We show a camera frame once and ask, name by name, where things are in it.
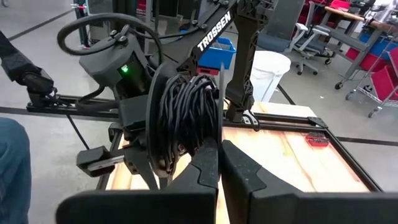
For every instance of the wooden top work table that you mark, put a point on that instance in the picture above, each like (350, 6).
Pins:
(351, 18)

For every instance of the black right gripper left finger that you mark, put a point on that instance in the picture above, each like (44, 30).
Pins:
(199, 177)

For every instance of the white plastic bin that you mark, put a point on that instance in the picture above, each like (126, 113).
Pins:
(270, 74)

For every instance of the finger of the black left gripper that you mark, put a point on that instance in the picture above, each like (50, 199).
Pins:
(141, 165)

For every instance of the red floor crate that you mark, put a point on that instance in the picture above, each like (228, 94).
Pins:
(363, 59)

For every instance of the blue plastic crate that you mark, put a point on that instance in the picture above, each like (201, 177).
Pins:
(217, 56)

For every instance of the blue floor crate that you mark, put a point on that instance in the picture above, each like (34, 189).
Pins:
(379, 46)

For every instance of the person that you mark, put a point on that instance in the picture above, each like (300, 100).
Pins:
(12, 171)

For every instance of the small red ridged block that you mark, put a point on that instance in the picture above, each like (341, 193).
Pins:
(317, 140)

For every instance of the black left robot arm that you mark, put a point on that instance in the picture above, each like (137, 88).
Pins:
(214, 31)

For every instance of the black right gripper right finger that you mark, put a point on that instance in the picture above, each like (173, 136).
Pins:
(248, 186)

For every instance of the grey office chair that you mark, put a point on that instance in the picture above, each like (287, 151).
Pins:
(286, 31)

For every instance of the red tilted shelf bin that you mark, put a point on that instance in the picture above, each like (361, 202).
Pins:
(339, 3)

